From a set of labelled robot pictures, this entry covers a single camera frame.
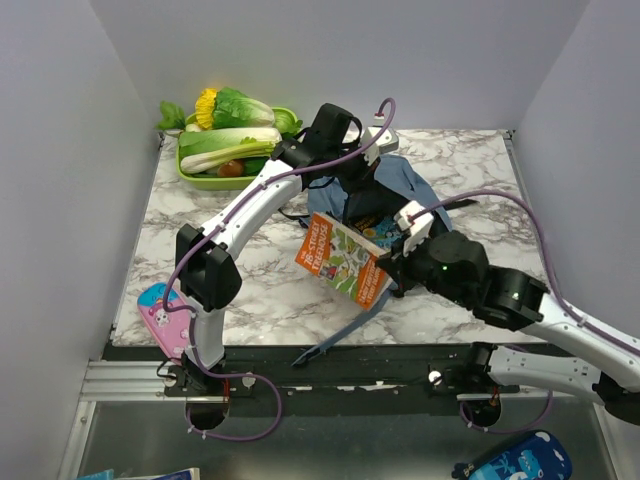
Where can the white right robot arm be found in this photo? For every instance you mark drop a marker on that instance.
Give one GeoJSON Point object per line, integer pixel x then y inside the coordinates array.
{"type": "Point", "coordinates": [600, 364]}

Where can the brown mushroom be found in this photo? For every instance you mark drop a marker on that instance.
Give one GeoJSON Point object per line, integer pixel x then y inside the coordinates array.
{"type": "Point", "coordinates": [232, 169]}

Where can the aluminium mounting rail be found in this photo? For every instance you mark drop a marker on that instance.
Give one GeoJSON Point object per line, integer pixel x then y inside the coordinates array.
{"type": "Point", "coordinates": [441, 370]}

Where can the white napa cabbage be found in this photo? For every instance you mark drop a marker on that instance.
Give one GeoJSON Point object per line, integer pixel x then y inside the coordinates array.
{"type": "Point", "coordinates": [223, 138]}

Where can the green plastic vegetable tray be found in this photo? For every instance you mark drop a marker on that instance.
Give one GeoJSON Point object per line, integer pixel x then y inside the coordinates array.
{"type": "Point", "coordinates": [199, 167]}

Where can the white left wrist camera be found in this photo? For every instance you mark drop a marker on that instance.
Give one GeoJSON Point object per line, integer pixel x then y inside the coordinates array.
{"type": "Point", "coordinates": [387, 142]}

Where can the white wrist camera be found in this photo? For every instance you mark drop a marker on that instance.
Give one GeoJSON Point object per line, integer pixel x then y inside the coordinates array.
{"type": "Point", "coordinates": [414, 224]}
{"type": "Point", "coordinates": [387, 142]}

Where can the blue fabric backpack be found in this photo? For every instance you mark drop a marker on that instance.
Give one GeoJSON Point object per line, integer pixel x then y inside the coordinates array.
{"type": "Point", "coordinates": [396, 183]}

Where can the yellow flower vegetable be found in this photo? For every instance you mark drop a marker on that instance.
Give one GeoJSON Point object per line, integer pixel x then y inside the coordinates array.
{"type": "Point", "coordinates": [204, 107]}

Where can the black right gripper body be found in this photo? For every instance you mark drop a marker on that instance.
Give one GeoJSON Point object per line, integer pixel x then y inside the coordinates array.
{"type": "Point", "coordinates": [420, 266]}

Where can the green lettuce head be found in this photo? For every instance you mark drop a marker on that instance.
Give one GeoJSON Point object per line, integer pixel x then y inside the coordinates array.
{"type": "Point", "coordinates": [234, 109]}

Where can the blue shark pencil case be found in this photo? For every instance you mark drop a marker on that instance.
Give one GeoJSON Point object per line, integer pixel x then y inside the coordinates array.
{"type": "Point", "coordinates": [536, 454]}

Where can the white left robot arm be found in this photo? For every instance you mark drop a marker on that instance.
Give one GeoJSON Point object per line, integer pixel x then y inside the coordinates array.
{"type": "Point", "coordinates": [205, 256]}

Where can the orange treehouse book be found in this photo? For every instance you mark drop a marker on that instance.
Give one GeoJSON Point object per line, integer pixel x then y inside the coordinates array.
{"type": "Point", "coordinates": [344, 260]}

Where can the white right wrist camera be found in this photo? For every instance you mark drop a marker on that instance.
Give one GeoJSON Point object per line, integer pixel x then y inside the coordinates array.
{"type": "Point", "coordinates": [414, 224]}

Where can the pink pencil case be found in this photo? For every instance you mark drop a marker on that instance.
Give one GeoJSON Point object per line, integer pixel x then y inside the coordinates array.
{"type": "Point", "coordinates": [169, 330]}

